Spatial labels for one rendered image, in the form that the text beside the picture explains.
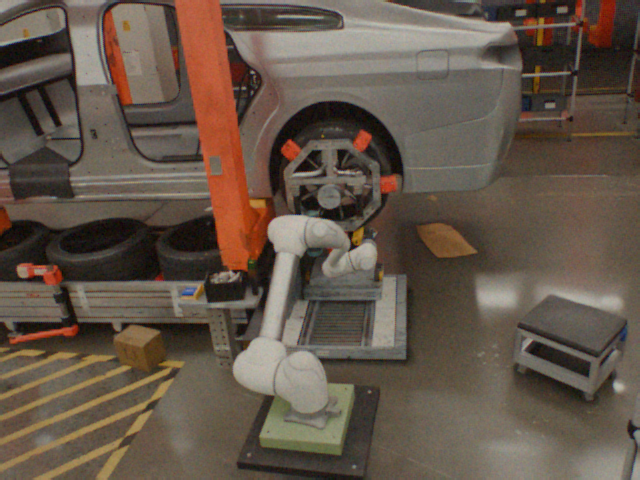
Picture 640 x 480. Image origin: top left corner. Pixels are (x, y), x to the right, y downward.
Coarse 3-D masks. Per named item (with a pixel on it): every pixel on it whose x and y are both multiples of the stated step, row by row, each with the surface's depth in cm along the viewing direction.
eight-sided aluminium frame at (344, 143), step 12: (312, 144) 315; (324, 144) 315; (336, 144) 314; (348, 144) 312; (300, 156) 324; (360, 156) 315; (288, 168) 324; (372, 168) 317; (372, 180) 320; (288, 192) 331; (288, 204) 334; (372, 204) 327; (348, 228) 335
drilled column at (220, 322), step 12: (216, 312) 308; (228, 312) 315; (216, 324) 312; (228, 324) 315; (216, 336) 318; (228, 336) 315; (216, 348) 319; (228, 348) 318; (216, 360) 324; (228, 360) 322
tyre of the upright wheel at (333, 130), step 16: (320, 128) 321; (336, 128) 319; (352, 128) 322; (368, 128) 337; (304, 144) 325; (368, 144) 320; (384, 144) 340; (288, 160) 331; (384, 160) 323; (384, 176) 327; (384, 192) 331
